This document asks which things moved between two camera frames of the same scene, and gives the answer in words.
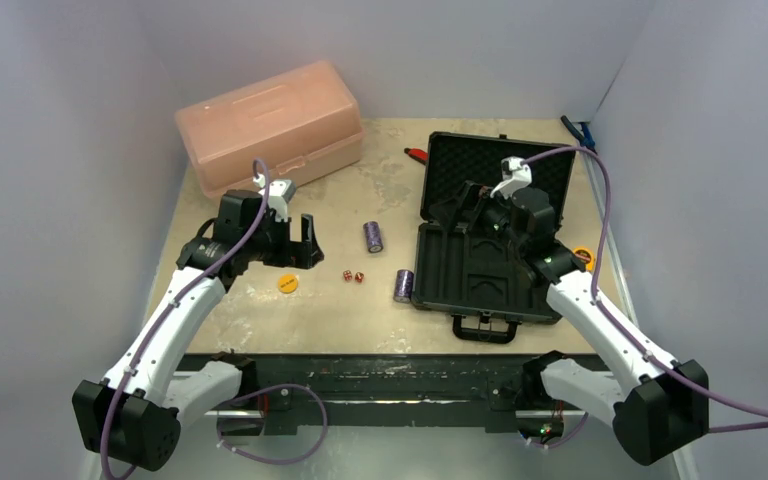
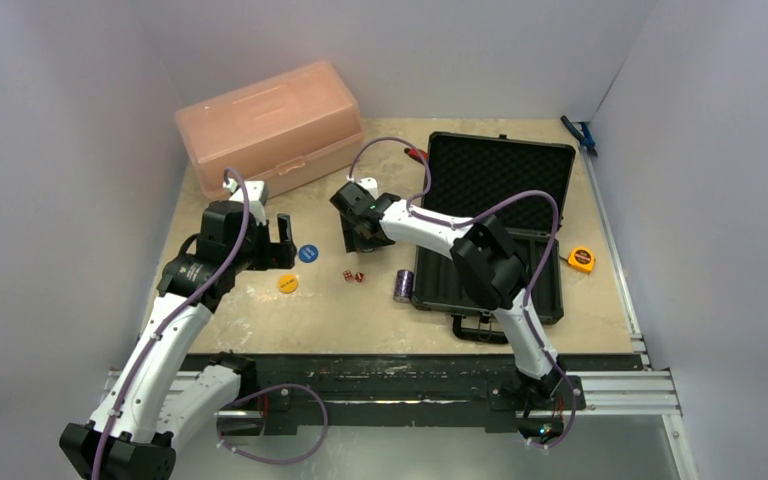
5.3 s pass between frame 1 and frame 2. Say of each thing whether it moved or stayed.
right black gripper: moved
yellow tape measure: stayed
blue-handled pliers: stayed
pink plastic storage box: stayed
